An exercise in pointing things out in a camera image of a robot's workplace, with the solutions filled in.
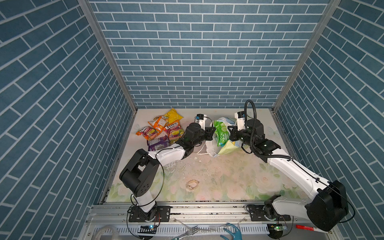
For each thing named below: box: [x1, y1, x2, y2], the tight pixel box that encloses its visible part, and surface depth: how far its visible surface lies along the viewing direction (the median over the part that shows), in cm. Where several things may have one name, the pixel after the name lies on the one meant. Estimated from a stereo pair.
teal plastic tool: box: [220, 222, 242, 240], surface depth 69 cm
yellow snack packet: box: [164, 107, 184, 124], surface depth 114 cm
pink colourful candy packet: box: [164, 120, 185, 143], surface depth 106 cm
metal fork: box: [171, 225, 200, 240], surface depth 70 cm
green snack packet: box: [214, 120, 230, 147], surface depth 84 cm
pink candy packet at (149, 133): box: [135, 126, 162, 141], surface depth 102 cm
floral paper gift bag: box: [205, 117, 243, 157], surface depth 83 cm
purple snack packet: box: [147, 135, 170, 152], surface depth 100 cm
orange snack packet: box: [148, 115, 169, 133], surface depth 107 cm
